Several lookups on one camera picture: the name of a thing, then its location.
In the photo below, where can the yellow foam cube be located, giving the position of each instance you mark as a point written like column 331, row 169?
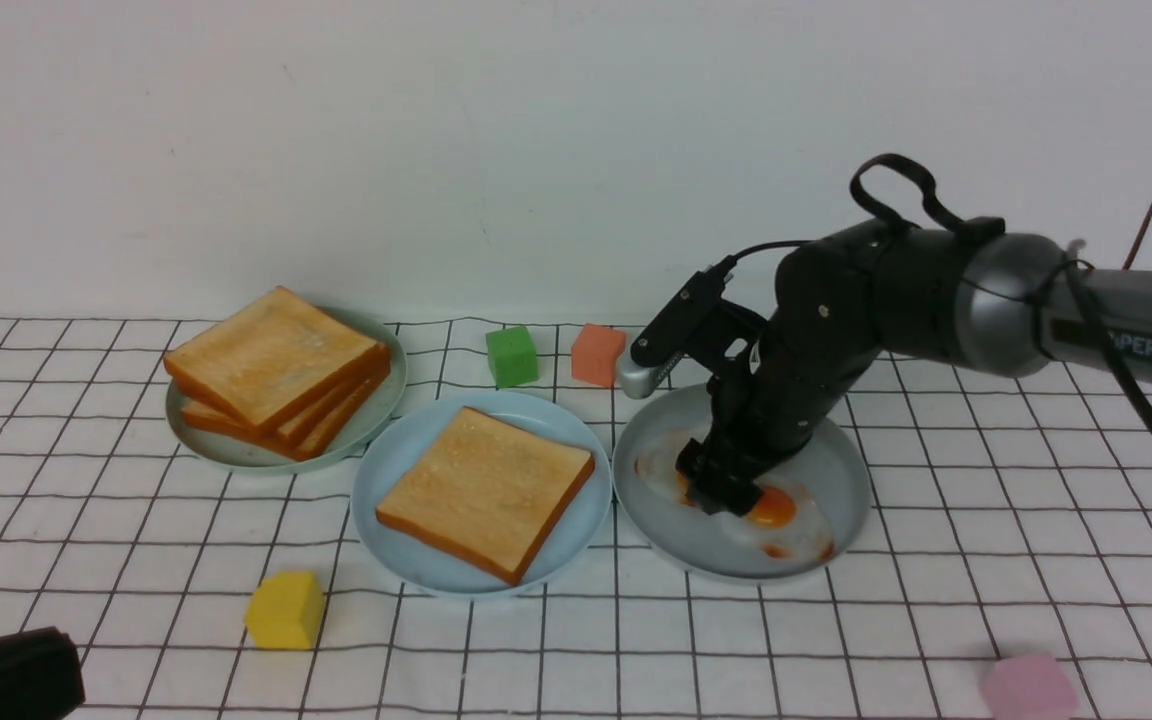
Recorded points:
column 286, row 611

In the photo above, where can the pale green bread plate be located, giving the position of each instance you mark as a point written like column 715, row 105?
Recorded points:
column 232, row 455

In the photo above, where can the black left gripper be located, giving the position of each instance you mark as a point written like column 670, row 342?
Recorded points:
column 40, row 675

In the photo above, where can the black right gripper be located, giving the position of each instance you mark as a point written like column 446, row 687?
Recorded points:
column 766, row 403

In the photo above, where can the fried egg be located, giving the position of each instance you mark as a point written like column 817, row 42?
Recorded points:
column 785, row 524
column 655, row 466

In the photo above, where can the grey egg plate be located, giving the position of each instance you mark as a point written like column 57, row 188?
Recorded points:
column 830, row 467

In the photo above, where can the orange foam cube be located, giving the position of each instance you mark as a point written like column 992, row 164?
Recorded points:
column 594, row 355

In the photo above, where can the light blue centre plate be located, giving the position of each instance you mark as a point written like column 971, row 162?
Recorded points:
column 435, row 572

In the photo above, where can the toast slice moved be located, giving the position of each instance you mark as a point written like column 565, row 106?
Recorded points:
column 272, row 359
column 488, row 493

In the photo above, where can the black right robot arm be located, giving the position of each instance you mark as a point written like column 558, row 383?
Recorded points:
column 973, row 296

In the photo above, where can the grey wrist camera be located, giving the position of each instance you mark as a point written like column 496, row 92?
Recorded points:
column 696, row 322

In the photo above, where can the green foam cube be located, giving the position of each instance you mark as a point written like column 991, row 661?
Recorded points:
column 512, row 357

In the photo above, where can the pink foam cube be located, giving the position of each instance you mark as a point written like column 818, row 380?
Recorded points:
column 1030, row 686

